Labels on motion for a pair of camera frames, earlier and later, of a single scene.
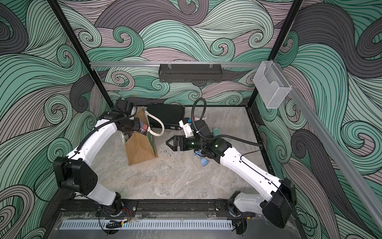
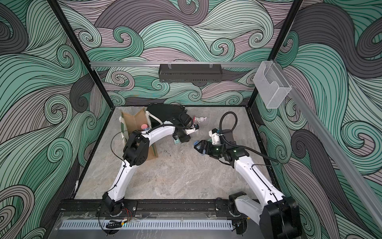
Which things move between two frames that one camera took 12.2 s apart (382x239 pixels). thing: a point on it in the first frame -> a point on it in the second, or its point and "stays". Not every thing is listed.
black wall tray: [190, 72] stays
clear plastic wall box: [271, 84] stays
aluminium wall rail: [194, 64] stays
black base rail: [93, 207] stays
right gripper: [178, 139] -> [209, 149]
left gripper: [137, 127] -> [186, 140]
